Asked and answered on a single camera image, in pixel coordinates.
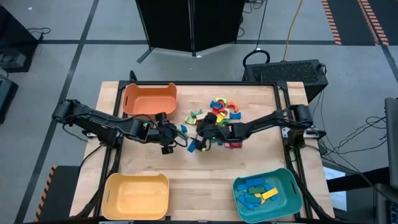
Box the black table frame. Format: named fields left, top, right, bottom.
left=74, top=70, right=335, bottom=222

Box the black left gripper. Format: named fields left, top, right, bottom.
left=144, top=111, right=190, bottom=147

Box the dark monitor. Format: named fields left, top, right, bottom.
left=384, top=97, right=398, bottom=190

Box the black floor bar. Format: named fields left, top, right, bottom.
left=326, top=167, right=390, bottom=193

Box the yellow plastic bin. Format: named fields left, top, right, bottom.
left=100, top=172, right=170, bottom=222

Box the black mat with hazard stripe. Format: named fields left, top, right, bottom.
left=33, top=164, right=82, bottom=223

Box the orange arch block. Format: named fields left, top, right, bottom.
left=226, top=101, right=241, bottom=114

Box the yellow hanging cable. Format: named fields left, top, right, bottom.
left=282, top=0, right=304, bottom=62

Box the dark equipment box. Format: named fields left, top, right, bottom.
left=0, top=74, right=19, bottom=124

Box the black perforated computer case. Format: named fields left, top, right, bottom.
left=242, top=58, right=330, bottom=101

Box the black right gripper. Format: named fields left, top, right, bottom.
left=195, top=112, right=233, bottom=154

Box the black equipment cart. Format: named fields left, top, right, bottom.
left=0, top=6, right=40, bottom=74

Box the teal plastic bin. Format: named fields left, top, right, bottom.
left=232, top=167, right=303, bottom=224

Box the black hanging cable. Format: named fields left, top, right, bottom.
left=241, top=0, right=271, bottom=72

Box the orange plastic bin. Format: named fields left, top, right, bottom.
left=122, top=82, right=178, bottom=117

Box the green long block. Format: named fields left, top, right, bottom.
left=247, top=186, right=267, bottom=195

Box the white paper sheet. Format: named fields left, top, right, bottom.
left=322, top=166, right=348, bottom=212

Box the dark electronic device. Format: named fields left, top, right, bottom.
left=374, top=182, right=398, bottom=224

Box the black partition panel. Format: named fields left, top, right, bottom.
left=192, top=0, right=246, bottom=53
left=136, top=0, right=194, bottom=53

